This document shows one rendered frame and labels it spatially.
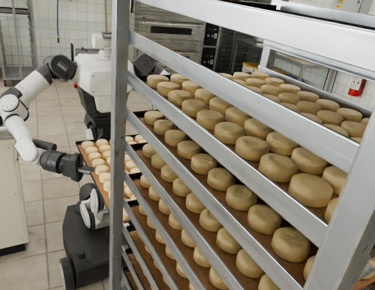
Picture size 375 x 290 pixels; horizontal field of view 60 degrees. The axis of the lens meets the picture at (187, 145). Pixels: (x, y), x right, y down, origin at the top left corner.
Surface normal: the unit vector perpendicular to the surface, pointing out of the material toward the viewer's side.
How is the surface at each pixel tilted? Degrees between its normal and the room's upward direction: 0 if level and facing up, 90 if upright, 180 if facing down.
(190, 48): 90
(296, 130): 90
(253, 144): 0
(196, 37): 90
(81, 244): 0
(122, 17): 90
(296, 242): 0
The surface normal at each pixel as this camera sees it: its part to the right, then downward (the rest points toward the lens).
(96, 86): 0.48, 0.46
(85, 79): -0.26, 0.34
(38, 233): 0.11, -0.89
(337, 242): -0.87, 0.13
